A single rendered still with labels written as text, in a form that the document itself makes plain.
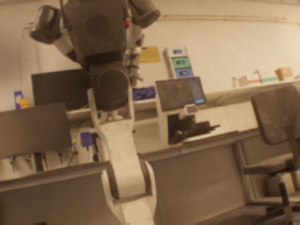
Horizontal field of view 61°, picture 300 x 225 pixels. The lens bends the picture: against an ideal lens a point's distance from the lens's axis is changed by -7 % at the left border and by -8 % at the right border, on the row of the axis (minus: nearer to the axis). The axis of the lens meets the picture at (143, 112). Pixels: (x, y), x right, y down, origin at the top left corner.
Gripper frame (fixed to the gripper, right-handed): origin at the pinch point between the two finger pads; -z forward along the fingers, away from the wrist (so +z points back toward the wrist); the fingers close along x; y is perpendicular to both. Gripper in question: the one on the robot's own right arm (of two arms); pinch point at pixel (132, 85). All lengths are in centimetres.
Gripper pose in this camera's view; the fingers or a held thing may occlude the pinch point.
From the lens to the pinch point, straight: 168.0
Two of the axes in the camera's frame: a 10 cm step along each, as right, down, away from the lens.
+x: -2.9, 2.7, 9.2
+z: -0.3, -9.6, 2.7
